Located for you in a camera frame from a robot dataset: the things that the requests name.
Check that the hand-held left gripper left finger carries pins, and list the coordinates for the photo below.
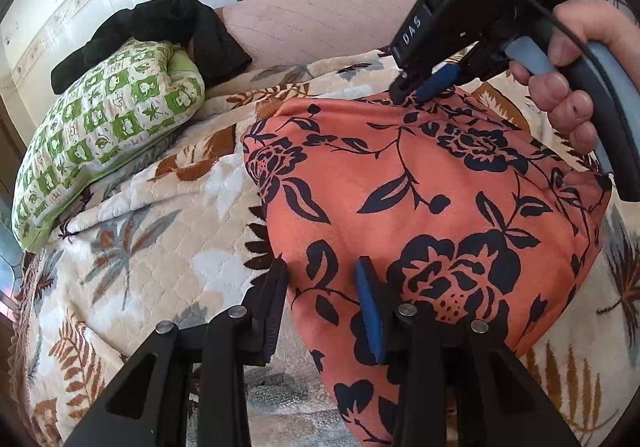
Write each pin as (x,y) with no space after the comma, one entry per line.
(270,312)

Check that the pink bolster cushion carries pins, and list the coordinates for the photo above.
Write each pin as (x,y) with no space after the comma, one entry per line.
(325,22)

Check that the person's right hand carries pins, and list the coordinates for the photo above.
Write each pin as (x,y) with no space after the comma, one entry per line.
(560,97)

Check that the black garment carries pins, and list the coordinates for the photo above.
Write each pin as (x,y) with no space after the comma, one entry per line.
(165,22)

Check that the green checked pillow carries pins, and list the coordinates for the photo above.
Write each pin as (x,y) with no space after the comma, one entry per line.
(110,127)

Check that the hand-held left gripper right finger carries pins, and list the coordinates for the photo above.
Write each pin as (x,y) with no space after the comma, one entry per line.
(369,312)

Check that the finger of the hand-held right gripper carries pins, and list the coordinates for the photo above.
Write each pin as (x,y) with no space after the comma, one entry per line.
(402,87)
(437,79)

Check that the leaf-print quilted blanket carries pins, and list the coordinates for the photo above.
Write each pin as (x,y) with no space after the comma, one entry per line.
(165,247)

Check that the orange floral garment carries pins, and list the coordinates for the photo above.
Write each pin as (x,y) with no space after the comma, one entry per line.
(425,207)

